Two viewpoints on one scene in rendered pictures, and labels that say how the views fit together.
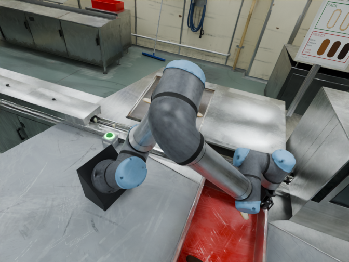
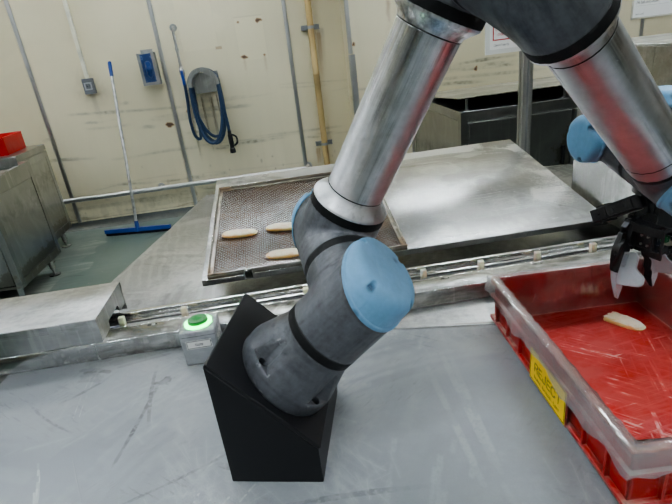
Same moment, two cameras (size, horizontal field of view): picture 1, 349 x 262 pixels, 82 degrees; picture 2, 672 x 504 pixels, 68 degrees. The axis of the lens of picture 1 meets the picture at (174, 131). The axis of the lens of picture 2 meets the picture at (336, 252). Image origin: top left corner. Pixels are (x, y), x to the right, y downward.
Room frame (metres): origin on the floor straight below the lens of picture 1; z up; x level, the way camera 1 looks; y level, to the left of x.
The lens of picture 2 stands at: (-0.07, 0.37, 1.39)
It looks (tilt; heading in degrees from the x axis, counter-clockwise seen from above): 23 degrees down; 342
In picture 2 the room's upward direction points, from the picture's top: 7 degrees counter-clockwise
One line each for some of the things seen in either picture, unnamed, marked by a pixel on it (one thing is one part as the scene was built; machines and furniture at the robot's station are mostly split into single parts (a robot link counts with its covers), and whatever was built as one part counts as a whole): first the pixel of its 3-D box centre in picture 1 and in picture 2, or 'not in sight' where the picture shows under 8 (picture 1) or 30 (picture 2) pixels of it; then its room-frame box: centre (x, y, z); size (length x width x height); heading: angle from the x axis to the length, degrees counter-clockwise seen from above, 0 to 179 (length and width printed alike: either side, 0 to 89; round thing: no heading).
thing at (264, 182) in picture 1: (270, 179); not in sight; (0.50, -0.39, 1.13); 0.08 x 0.08 x 0.05
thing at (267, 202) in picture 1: (262, 193); (656, 219); (0.49, -0.39, 1.05); 0.09 x 0.08 x 0.12; 0
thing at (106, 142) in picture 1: (110, 142); (204, 344); (0.86, 0.38, 0.84); 0.08 x 0.08 x 0.11; 76
